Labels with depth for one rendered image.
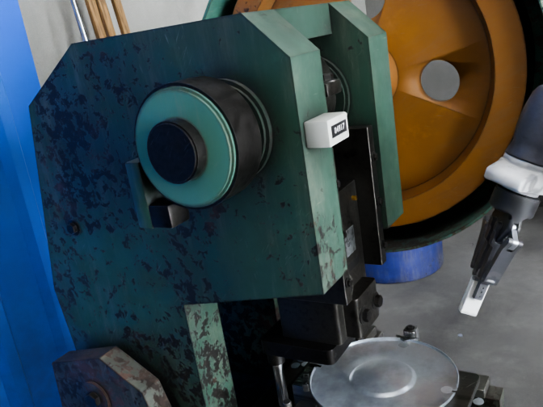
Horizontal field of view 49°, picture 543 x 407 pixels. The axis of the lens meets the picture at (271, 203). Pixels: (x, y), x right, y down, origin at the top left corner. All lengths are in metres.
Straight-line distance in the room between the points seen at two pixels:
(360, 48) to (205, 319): 0.60
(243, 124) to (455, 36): 0.66
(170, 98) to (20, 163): 1.22
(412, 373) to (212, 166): 0.63
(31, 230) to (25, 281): 0.17
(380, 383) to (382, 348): 0.14
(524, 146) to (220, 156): 0.49
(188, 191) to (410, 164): 0.70
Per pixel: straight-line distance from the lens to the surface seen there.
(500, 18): 1.30
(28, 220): 2.04
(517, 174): 1.00
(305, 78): 0.90
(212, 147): 0.82
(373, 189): 1.16
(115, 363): 1.27
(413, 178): 1.44
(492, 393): 1.48
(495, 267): 1.07
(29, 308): 2.11
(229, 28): 0.91
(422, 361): 1.29
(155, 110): 0.87
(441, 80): 4.45
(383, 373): 1.25
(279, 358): 1.22
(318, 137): 0.88
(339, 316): 1.13
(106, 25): 2.22
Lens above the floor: 1.48
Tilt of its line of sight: 16 degrees down
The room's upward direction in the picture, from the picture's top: 9 degrees counter-clockwise
